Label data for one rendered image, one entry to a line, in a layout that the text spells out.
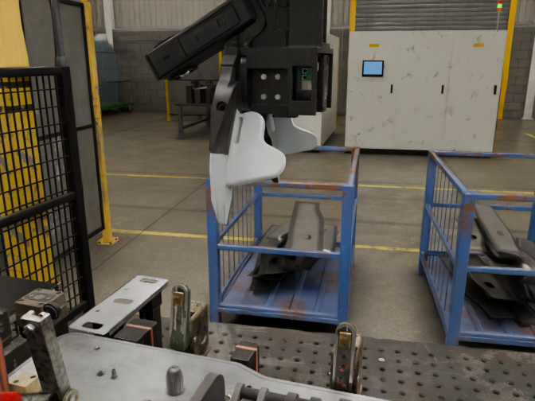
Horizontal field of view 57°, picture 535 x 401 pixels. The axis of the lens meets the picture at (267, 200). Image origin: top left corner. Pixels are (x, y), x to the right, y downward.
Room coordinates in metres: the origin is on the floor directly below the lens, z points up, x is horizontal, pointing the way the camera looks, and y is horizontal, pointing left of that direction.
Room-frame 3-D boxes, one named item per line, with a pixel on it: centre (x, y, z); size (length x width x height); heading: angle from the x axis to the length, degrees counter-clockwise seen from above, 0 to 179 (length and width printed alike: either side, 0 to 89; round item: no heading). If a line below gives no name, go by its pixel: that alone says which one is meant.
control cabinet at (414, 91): (8.43, -2.55, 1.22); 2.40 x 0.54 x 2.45; 80
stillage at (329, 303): (3.10, -0.17, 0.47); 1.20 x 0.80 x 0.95; 168
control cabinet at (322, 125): (9.67, -0.94, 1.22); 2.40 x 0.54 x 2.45; 166
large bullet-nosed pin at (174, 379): (0.75, 0.16, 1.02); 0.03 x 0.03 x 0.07
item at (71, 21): (3.67, 1.50, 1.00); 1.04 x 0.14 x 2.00; 169
